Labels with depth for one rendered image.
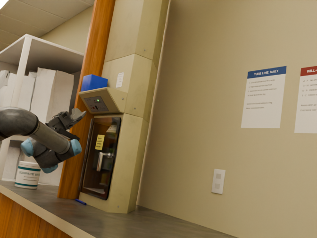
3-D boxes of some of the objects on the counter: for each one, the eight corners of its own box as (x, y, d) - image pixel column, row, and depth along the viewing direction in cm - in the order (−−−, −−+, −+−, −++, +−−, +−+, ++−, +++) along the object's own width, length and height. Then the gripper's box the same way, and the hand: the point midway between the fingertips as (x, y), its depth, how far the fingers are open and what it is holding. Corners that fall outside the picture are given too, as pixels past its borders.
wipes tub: (33, 186, 222) (37, 163, 224) (39, 190, 211) (45, 165, 213) (11, 184, 214) (16, 160, 216) (17, 188, 204) (22, 161, 206)
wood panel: (132, 203, 219) (166, -8, 238) (135, 204, 217) (169, -10, 236) (56, 197, 191) (102, -43, 210) (58, 198, 188) (105, -45, 207)
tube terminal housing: (118, 203, 204) (139, 74, 215) (150, 215, 178) (173, 68, 189) (78, 200, 190) (103, 62, 200) (107, 212, 164) (134, 53, 174)
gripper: (48, 123, 167) (83, 100, 178) (42, 123, 175) (76, 101, 185) (58, 138, 170) (92, 114, 181) (51, 138, 177) (84, 114, 188)
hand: (85, 113), depth 183 cm, fingers closed
